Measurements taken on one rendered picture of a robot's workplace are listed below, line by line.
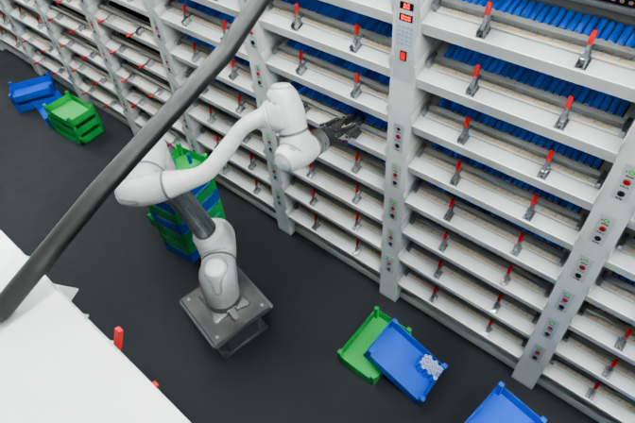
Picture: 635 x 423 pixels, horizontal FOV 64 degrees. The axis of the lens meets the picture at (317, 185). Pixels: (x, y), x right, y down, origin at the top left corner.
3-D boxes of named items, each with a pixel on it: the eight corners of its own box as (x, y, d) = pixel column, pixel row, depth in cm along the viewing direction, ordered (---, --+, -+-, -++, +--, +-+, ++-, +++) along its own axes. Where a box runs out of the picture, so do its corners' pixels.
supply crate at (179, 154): (170, 203, 242) (165, 192, 237) (140, 189, 251) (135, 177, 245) (211, 165, 260) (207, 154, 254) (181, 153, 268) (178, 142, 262)
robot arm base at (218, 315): (219, 332, 222) (217, 327, 217) (197, 296, 234) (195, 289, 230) (255, 311, 228) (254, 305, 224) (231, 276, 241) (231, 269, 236)
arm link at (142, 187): (157, 184, 168) (160, 156, 177) (105, 197, 169) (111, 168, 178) (173, 208, 178) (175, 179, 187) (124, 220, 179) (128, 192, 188)
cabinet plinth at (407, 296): (536, 382, 220) (539, 378, 217) (203, 173, 327) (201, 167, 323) (551, 355, 229) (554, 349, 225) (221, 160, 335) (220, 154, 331)
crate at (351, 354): (373, 386, 223) (373, 379, 218) (336, 360, 233) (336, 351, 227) (410, 337, 239) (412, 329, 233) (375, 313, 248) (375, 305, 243)
